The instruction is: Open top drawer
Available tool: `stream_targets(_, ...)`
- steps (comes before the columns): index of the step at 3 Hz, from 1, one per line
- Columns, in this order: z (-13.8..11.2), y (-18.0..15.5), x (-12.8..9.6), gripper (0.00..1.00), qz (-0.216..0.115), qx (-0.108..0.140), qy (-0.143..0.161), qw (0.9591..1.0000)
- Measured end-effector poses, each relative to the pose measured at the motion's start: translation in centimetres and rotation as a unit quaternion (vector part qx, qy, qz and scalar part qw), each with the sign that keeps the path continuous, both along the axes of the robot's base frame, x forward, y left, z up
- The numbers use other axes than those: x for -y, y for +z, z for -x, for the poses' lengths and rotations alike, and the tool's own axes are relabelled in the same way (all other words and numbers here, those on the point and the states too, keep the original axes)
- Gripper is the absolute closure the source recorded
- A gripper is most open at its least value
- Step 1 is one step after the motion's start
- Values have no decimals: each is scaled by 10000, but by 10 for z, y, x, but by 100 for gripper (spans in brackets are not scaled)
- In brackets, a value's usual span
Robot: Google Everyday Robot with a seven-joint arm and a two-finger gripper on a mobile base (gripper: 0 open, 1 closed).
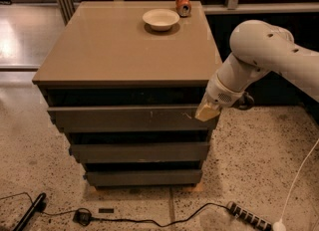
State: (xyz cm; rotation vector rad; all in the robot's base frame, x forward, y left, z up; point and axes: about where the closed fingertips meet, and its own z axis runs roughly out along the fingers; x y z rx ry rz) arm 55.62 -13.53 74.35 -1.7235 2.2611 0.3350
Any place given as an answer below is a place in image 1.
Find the small black floor plate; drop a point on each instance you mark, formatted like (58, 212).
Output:
(106, 210)

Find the black bar on floor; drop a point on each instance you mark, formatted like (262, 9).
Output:
(38, 206)

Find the grey top drawer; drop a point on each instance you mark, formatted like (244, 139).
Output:
(128, 118)

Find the black power adapter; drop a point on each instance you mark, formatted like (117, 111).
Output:
(82, 216)

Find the orange soda can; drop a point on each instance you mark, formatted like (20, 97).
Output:
(183, 7)

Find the grey middle drawer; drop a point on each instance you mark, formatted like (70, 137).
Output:
(145, 152)

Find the grey bottom drawer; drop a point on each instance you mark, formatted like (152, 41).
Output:
(142, 178)

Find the white bowl on cabinet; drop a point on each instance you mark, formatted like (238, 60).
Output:
(161, 19)

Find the grey drawer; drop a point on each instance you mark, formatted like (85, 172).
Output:
(128, 118)
(142, 178)
(145, 152)

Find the grey drawer cabinet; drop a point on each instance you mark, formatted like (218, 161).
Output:
(108, 56)

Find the black power strip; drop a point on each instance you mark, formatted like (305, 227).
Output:
(248, 217)

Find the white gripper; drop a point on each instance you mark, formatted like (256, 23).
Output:
(220, 93)

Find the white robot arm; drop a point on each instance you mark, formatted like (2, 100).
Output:
(258, 48)

